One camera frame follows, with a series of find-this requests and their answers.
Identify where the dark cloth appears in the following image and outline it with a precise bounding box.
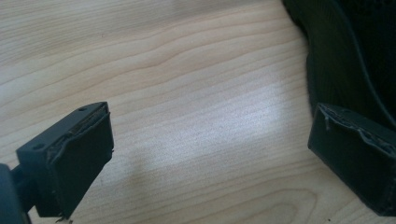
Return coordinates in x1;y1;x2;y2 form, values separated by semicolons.
280;0;396;132

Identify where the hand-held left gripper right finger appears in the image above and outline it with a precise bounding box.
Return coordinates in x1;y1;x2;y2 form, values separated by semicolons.
307;103;396;217

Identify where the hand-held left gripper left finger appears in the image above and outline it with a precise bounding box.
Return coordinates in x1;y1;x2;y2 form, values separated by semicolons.
16;101;115;220

